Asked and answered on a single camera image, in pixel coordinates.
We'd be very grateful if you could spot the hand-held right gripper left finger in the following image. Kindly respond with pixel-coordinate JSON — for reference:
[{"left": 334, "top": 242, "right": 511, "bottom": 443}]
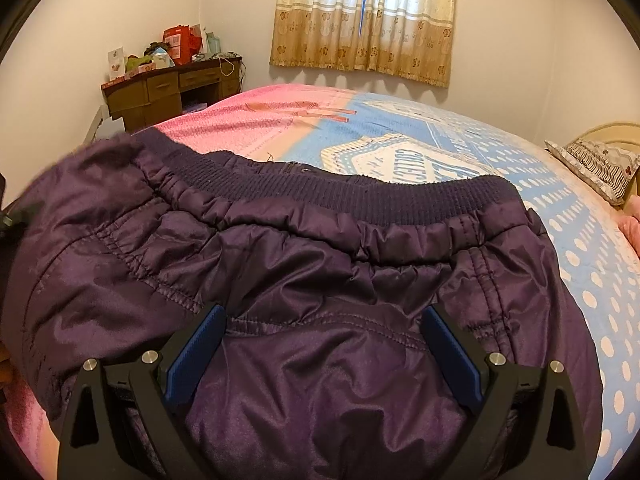
[{"left": 57, "top": 302, "right": 228, "bottom": 480}]

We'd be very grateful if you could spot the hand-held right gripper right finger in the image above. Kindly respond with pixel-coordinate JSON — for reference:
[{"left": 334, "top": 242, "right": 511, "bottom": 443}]
[{"left": 422, "top": 304, "right": 588, "bottom": 480}]

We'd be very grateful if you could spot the purple padded jacket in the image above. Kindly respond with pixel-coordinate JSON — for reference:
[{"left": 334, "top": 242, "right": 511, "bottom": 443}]
[{"left": 0, "top": 127, "right": 603, "bottom": 480}]

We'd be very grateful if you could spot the pink fleece blanket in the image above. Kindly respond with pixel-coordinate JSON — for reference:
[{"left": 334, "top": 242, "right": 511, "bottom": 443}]
[{"left": 617, "top": 212, "right": 640, "bottom": 263}]

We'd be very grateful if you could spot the pink and blue printed bedsheet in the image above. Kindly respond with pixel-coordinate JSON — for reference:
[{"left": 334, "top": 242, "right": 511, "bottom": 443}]
[{"left": 5, "top": 84, "right": 640, "bottom": 480}]

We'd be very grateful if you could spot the striped pillow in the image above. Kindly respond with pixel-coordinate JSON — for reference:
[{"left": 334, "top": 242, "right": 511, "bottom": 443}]
[{"left": 545, "top": 139, "right": 640, "bottom": 206}]

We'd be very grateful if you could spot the brown wooden desk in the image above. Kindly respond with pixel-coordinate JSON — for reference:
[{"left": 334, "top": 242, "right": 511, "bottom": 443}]
[{"left": 101, "top": 55, "right": 243, "bottom": 133}]

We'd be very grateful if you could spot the beige headboard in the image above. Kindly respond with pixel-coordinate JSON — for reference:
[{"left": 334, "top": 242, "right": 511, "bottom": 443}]
[{"left": 572, "top": 121, "right": 640, "bottom": 211}]

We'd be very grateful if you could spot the white greeting card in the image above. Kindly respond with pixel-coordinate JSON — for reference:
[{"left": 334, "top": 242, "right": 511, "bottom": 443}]
[{"left": 107, "top": 47, "right": 126, "bottom": 83}]

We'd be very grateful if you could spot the beige patterned curtain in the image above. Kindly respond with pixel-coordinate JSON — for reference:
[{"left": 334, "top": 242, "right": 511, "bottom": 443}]
[{"left": 270, "top": 0, "right": 458, "bottom": 88}]

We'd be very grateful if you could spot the grey bed frame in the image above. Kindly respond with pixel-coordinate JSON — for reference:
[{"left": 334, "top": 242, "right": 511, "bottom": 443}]
[{"left": 85, "top": 105, "right": 126, "bottom": 147}]

